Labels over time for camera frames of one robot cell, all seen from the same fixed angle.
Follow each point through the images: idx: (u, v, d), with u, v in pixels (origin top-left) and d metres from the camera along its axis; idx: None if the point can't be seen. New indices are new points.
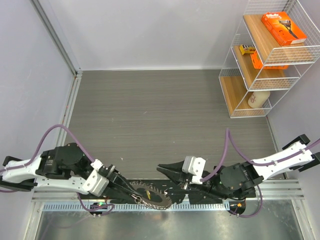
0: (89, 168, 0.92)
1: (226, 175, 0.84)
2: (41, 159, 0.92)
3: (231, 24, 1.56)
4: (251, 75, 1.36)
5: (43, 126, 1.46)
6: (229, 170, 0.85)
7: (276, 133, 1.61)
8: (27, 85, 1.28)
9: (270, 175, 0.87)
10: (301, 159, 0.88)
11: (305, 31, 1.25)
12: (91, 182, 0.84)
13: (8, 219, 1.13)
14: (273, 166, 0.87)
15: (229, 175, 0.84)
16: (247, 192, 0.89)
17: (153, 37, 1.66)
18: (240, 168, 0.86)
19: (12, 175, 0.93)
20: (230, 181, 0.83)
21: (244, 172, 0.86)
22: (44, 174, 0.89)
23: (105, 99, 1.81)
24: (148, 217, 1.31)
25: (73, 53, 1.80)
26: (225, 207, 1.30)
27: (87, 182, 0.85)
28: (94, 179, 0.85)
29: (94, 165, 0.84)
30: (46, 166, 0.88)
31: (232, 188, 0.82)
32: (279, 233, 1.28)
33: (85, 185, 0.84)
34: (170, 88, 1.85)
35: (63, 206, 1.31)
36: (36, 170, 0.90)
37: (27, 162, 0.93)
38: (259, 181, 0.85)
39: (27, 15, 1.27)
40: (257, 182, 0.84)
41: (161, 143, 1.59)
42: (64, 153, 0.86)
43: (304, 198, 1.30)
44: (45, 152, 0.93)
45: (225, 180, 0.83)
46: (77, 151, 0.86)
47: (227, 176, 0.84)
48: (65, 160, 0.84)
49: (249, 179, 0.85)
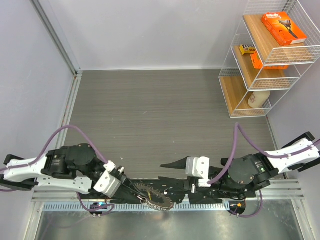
0: (98, 168, 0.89)
1: (239, 168, 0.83)
2: (47, 159, 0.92)
3: (231, 24, 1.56)
4: (251, 75, 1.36)
5: (43, 126, 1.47)
6: (239, 163, 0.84)
7: (276, 132, 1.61)
8: (27, 85, 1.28)
9: (283, 168, 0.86)
10: (310, 154, 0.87)
11: (305, 31, 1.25)
12: (104, 183, 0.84)
13: (8, 219, 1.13)
14: (286, 159, 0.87)
15: (240, 168, 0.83)
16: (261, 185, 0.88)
17: (153, 37, 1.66)
18: (251, 160, 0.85)
19: (14, 174, 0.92)
20: (241, 175, 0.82)
21: (257, 165, 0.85)
22: (50, 174, 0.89)
23: (105, 99, 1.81)
24: (148, 217, 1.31)
25: (73, 54, 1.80)
26: (225, 207, 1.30)
27: (99, 183, 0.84)
28: (107, 180, 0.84)
29: (108, 167, 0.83)
30: (53, 166, 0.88)
31: (242, 183, 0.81)
32: (279, 233, 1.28)
33: (97, 186, 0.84)
34: (170, 88, 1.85)
35: (63, 206, 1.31)
36: (42, 169, 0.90)
37: (31, 161, 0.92)
38: (276, 173, 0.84)
39: (27, 14, 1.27)
40: (273, 174, 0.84)
41: (161, 143, 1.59)
42: (76, 153, 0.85)
43: (304, 198, 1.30)
44: (50, 151, 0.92)
45: (234, 173, 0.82)
46: (89, 151, 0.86)
47: (237, 170, 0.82)
48: (77, 161, 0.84)
49: (265, 172, 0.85)
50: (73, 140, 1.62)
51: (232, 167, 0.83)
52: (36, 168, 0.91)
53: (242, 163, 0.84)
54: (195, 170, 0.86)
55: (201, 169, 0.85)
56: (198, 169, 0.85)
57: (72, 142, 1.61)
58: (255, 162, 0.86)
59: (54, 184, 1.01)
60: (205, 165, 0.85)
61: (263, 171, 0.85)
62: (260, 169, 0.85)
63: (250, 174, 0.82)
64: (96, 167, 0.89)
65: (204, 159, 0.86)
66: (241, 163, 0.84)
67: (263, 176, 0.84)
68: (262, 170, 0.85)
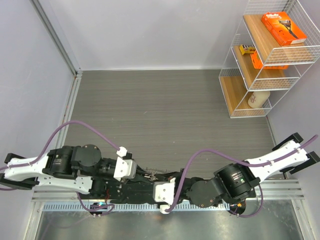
0: (104, 164, 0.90)
1: (207, 187, 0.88)
2: (48, 158, 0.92)
3: (231, 24, 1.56)
4: (251, 75, 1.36)
5: (43, 126, 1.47)
6: (203, 182, 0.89)
7: (276, 132, 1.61)
8: (27, 85, 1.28)
9: (267, 176, 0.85)
10: (296, 158, 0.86)
11: (305, 31, 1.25)
12: (122, 169, 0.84)
13: (8, 219, 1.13)
14: (269, 167, 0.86)
15: (202, 190, 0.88)
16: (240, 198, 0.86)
17: (153, 37, 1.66)
18: (227, 174, 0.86)
19: (15, 173, 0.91)
20: (202, 198, 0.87)
21: (234, 178, 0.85)
22: (51, 173, 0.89)
23: (105, 99, 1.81)
24: (148, 217, 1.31)
25: (73, 54, 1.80)
26: (225, 207, 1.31)
27: (119, 169, 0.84)
28: (125, 164, 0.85)
29: (120, 152, 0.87)
30: (57, 166, 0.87)
31: (202, 206, 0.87)
32: (280, 233, 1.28)
33: (118, 172, 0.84)
34: (170, 88, 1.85)
35: (63, 206, 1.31)
36: (43, 169, 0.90)
37: (32, 160, 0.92)
38: (257, 183, 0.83)
39: (27, 14, 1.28)
40: (253, 185, 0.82)
41: (161, 142, 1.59)
42: (82, 154, 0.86)
43: (304, 198, 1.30)
44: (51, 151, 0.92)
45: (195, 198, 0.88)
46: (95, 152, 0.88)
47: (199, 193, 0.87)
48: (84, 161, 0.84)
49: (244, 183, 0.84)
50: (73, 140, 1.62)
51: (194, 190, 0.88)
52: (37, 168, 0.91)
53: (204, 186, 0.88)
54: (157, 196, 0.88)
55: (163, 194, 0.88)
56: (160, 195, 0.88)
57: (73, 142, 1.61)
58: (233, 173, 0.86)
59: (55, 183, 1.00)
60: (167, 190, 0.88)
61: (243, 181, 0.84)
62: (239, 180, 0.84)
63: (213, 195, 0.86)
64: (102, 163, 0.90)
65: (166, 185, 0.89)
66: (203, 184, 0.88)
67: (241, 188, 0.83)
68: (241, 181, 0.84)
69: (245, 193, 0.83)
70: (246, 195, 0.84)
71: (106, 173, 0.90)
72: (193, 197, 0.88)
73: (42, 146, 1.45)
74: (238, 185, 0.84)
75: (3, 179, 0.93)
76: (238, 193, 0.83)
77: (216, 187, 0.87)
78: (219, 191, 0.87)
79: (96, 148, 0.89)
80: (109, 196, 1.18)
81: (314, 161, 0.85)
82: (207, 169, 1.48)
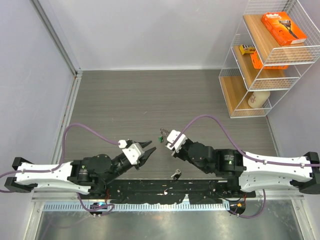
0: (117, 161, 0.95)
1: (204, 150, 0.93)
2: (72, 168, 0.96)
3: (230, 24, 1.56)
4: (251, 75, 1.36)
5: (44, 127, 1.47)
6: (202, 145, 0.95)
7: (276, 133, 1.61)
8: (27, 85, 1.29)
9: (254, 171, 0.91)
10: (295, 171, 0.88)
11: (305, 31, 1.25)
12: (133, 153, 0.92)
13: (9, 219, 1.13)
14: (261, 164, 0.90)
15: (198, 148, 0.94)
16: (223, 173, 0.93)
17: (153, 37, 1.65)
18: (224, 152, 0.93)
19: (31, 177, 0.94)
20: (197, 154, 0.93)
21: (227, 157, 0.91)
22: (76, 181, 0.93)
23: (105, 99, 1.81)
24: (149, 217, 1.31)
25: (73, 54, 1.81)
26: (225, 207, 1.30)
27: (131, 155, 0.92)
28: (131, 149, 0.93)
29: (122, 144, 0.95)
30: (81, 175, 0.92)
31: (192, 159, 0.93)
32: (279, 233, 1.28)
33: (132, 158, 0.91)
34: (170, 88, 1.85)
35: (63, 206, 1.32)
36: (68, 177, 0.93)
37: (54, 167, 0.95)
38: (241, 171, 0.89)
39: (27, 15, 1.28)
40: (237, 170, 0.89)
41: (161, 143, 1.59)
42: (97, 163, 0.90)
43: (304, 198, 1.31)
44: (76, 161, 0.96)
45: (192, 151, 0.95)
46: (106, 161, 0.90)
47: (196, 150, 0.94)
48: (97, 170, 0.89)
49: (233, 164, 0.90)
50: (73, 140, 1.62)
51: (193, 146, 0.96)
52: (60, 175, 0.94)
53: (203, 148, 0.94)
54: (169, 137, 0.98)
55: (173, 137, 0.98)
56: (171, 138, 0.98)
57: (73, 143, 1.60)
58: (228, 154, 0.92)
59: (53, 185, 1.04)
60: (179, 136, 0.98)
61: (231, 163, 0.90)
62: (229, 161, 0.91)
63: (203, 156, 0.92)
64: (115, 162, 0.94)
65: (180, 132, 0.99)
66: (203, 146, 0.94)
67: (228, 167, 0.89)
68: (230, 162, 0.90)
69: (229, 172, 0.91)
70: (230, 175, 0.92)
71: (123, 167, 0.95)
72: (190, 150, 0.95)
73: (42, 146, 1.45)
74: (226, 164, 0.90)
75: (13, 183, 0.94)
76: (224, 169, 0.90)
77: (209, 151, 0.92)
78: (209, 155, 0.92)
79: (107, 156, 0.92)
80: (109, 196, 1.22)
81: (315, 181, 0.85)
82: None
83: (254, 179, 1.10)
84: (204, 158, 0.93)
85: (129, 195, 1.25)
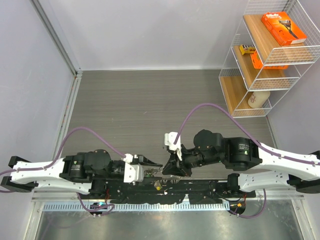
0: (116, 166, 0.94)
1: (211, 138, 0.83)
2: (64, 164, 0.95)
3: (231, 24, 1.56)
4: (251, 75, 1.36)
5: (43, 127, 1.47)
6: (210, 133, 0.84)
7: (276, 133, 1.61)
8: (27, 85, 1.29)
9: (269, 164, 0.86)
10: (308, 169, 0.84)
11: (305, 31, 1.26)
12: (131, 174, 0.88)
13: (10, 219, 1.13)
14: (276, 158, 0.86)
15: (205, 136, 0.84)
16: (234, 165, 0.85)
17: (153, 36, 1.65)
18: (236, 142, 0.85)
19: (24, 176, 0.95)
20: (202, 142, 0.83)
21: (241, 147, 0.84)
22: (69, 178, 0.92)
23: (105, 98, 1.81)
24: (149, 217, 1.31)
25: (73, 54, 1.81)
26: (225, 207, 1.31)
27: (128, 175, 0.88)
28: (132, 170, 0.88)
29: (127, 159, 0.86)
30: (74, 171, 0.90)
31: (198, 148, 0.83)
32: (280, 233, 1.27)
33: (127, 178, 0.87)
34: (171, 88, 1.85)
35: (63, 206, 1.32)
36: (60, 174, 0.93)
37: (47, 165, 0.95)
38: (256, 163, 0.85)
39: (27, 15, 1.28)
40: (253, 160, 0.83)
41: (161, 143, 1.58)
42: (93, 158, 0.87)
43: (304, 198, 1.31)
44: (68, 157, 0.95)
45: (199, 141, 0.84)
46: (105, 156, 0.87)
47: (204, 139, 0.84)
48: (95, 165, 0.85)
49: (247, 155, 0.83)
50: (73, 140, 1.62)
51: (199, 135, 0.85)
52: (52, 172, 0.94)
53: (209, 135, 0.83)
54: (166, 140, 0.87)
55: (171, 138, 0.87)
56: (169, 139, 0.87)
57: (73, 143, 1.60)
58: (240, 143, 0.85)
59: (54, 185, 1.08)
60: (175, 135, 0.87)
61: (246, 153, 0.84)
62: (244, 151, 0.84)
63: (210, 144, 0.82)
64: (114, 166, 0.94)
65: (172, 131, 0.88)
66: (209, 134, 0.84)
67: (241, 157, 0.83)
68: (245, 152, 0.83)
69: (241, 163, 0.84)
70: (242, 166, 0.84)
71: (119, 174, 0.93)
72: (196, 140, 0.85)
73: (42, 146, 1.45)
74: (241, 153, 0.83)
75: (10, 182, 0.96)
76: (237, 159, 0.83)
77: (218, 139, 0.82)
78: (218, 144, 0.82)
79: (106, 152, 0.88)
80: (109, 196, 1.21)
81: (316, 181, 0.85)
82: (207, 169, 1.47)
83: (253, 179, 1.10)
84: (212, 147, 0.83)
85: (129, 195, 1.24)
